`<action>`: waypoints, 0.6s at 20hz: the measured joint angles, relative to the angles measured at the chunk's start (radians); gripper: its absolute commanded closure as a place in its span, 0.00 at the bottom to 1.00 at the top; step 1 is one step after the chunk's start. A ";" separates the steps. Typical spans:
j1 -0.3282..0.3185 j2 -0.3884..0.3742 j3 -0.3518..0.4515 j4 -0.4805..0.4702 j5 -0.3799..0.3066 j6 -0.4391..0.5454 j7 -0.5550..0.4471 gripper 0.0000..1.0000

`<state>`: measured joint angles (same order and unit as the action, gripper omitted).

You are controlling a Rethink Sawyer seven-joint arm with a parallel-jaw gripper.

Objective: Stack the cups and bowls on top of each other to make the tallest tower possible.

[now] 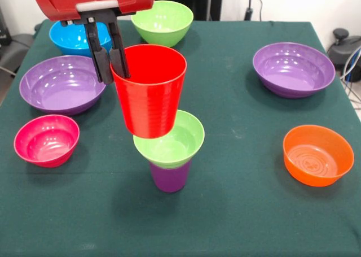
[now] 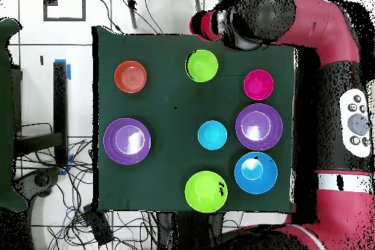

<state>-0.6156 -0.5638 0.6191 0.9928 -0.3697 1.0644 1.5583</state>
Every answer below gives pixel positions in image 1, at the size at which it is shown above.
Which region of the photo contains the red cup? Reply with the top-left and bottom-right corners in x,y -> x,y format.
109,43 -> 188,140

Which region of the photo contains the small green bowl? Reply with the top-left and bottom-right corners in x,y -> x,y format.
133,109 -> 206,169

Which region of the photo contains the purple cup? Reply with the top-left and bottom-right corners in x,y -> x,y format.
148,159 -> 192,194

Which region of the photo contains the large blue bowl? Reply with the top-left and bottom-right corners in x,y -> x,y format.
49,21 -> 113,58

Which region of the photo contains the wide purple bowl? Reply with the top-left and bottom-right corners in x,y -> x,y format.
252,42 -> 336,99
19,55 -> 107,116

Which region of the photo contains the large green bowl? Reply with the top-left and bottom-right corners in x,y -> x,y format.
130,0 -> 195,48

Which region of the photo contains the black office chair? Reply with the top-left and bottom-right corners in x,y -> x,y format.
0,33 -> 36,71

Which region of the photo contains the pink bowl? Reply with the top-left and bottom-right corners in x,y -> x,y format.
13,114 -> 81,168

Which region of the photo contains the dark green tablecloth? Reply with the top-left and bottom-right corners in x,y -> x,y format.
0,19 -> 361,257

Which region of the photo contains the black grey machine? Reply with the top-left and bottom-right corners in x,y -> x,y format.
327,28 -> 361,71

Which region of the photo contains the orange bowl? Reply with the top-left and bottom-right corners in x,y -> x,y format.
283,124 -> 355,188

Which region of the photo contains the white cable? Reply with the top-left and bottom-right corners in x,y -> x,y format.
0,66 -> 17,77

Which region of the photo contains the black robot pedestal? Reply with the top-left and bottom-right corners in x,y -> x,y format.
153,0 -> 223,21

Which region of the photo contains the grey cable bundle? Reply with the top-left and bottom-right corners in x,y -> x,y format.
340,46 -> 361,111

